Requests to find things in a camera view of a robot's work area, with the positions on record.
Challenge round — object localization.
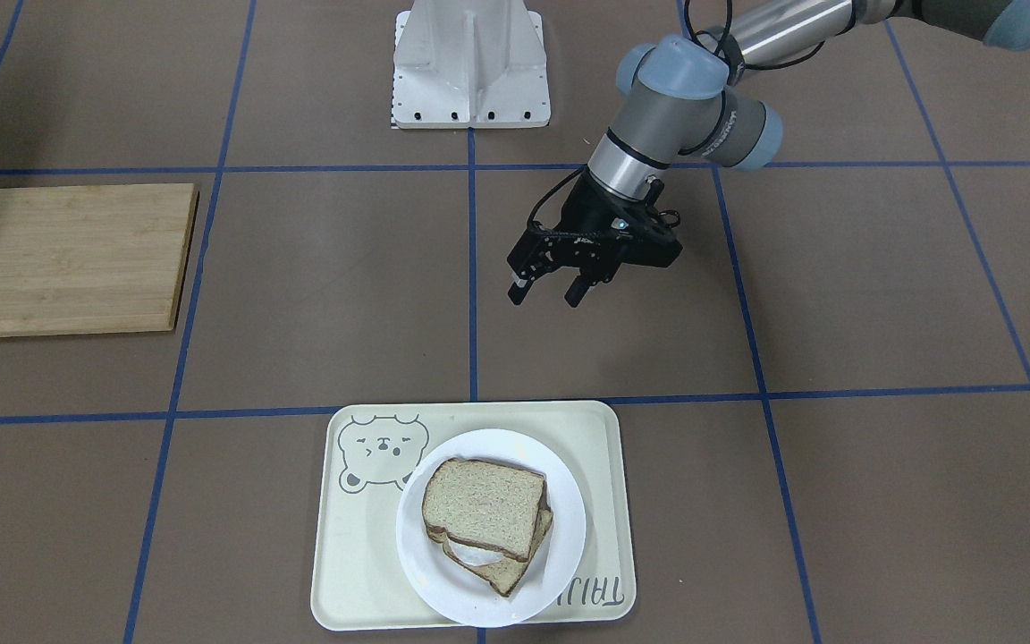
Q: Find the cream bear serving tray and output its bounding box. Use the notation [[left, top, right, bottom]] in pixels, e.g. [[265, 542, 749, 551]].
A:
[[310, 401, 637, 631]]

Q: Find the wooden cutting board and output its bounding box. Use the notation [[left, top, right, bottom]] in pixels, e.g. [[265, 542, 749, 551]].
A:
[[0, 183, 199, 337]]

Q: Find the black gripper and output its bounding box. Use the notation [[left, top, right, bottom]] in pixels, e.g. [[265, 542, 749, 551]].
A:
[[507, 170, 659, 309]]

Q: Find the black camera cable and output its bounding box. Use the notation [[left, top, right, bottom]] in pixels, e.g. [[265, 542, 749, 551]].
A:
[[528, 0, 838, 233]]

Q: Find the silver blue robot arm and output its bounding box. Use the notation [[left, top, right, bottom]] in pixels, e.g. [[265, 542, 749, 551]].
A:
[[507, 1, 1030, 307]]

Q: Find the fried egg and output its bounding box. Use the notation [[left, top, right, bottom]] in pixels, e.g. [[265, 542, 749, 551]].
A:
[[445, 539, 506, 566]]

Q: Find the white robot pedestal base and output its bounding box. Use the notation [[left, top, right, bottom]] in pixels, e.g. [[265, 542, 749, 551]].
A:
[[390, 1, 552, 130]]

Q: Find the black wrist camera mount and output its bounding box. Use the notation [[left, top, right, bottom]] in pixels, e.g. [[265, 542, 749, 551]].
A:
[[612, 201, 682, 268]]

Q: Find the white round plate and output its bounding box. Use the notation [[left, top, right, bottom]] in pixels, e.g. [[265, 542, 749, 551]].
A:
[[394, 428, 587, 628]]

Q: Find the white bread slice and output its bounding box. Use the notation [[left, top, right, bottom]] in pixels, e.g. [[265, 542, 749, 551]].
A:
[[421, 457, 547, 562]]

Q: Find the bread slice under egg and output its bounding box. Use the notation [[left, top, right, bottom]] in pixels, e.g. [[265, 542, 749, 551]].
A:
[[426, 506, 554, 597]]

